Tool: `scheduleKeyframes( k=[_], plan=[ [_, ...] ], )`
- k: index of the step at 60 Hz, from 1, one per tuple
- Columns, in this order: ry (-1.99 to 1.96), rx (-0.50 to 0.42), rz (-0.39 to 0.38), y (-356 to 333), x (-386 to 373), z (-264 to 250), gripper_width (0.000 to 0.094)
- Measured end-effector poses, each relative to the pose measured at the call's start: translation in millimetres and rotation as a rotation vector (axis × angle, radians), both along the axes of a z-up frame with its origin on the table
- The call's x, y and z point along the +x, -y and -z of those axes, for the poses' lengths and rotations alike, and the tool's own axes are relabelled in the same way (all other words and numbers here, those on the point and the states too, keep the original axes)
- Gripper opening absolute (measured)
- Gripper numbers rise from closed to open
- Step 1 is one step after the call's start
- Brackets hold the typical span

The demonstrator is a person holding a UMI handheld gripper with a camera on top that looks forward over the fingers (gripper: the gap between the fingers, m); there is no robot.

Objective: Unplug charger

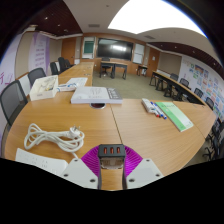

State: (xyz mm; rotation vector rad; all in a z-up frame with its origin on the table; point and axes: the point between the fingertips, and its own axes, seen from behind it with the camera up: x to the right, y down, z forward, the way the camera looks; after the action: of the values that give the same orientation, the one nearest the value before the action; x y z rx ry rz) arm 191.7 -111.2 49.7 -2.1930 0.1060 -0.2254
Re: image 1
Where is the plain white whiteboard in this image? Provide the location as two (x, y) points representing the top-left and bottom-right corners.
(132, 43), (146, 65)

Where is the open white cardboard box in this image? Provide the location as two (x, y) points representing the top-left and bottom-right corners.
(29, 74), (60, 102)

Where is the green booklet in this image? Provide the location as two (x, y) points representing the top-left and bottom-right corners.
(155, 101), (195, 133)

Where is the black desk chair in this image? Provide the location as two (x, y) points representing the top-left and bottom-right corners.
(100, 57), (113, 78)

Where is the small grey charger block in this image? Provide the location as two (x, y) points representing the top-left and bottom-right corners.
(97, 143), (127, 172)

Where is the white power strip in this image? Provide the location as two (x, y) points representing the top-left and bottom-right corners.
(14, 147), (69, 177)

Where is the small dark side table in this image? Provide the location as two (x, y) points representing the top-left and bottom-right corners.
(136, 64), (148, 77)

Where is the whiteboard with green panel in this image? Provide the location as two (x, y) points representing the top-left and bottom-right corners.
(82, 36), (96, 60)

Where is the brown wooden door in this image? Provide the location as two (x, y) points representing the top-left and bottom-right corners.
(146, 47), (161, 78)

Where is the dark wooden desk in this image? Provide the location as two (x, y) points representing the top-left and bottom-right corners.
(99, 60), (129, 80)

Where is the coiled white power cable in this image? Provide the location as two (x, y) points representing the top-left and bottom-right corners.
(23, 123), (86, 159)

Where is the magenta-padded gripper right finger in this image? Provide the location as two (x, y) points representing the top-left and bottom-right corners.
(122, 149), (165, 190)

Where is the long curved table row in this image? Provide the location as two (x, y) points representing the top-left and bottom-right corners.
(148, 70), (204, 106)

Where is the group of black chairs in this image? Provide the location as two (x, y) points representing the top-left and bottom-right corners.
(169, 73), (224, 161)

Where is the red marker pen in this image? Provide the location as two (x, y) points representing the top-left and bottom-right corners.
(149, 101), (160, 118)

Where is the blue marker pen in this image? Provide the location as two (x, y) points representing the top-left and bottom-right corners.
(153, 102), (168, 120)

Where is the large bright ceiling light panel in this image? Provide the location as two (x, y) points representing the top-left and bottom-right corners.
(107, 0), (208, 38)

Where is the large black wall screen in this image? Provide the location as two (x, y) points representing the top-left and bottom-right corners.
(96, 37), (134, 62)

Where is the white board eraser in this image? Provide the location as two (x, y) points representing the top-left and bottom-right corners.
(140, 97), (156, 115)

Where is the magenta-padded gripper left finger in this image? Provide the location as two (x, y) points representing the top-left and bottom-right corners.
(60, 145), (103, 190)

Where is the round black cable grommet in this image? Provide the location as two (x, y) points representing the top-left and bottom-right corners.
(89, 102), (107, 110)

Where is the group of colourful wall posters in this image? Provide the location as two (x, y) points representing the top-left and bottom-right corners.
(181, 59), (224, 114)

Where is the black mesh office chair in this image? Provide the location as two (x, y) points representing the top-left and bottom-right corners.
(57, 56), (72, 73)
(0, 79), (29, 128)
(27, 67), (48, 88)
(49, 61), (60, 76)

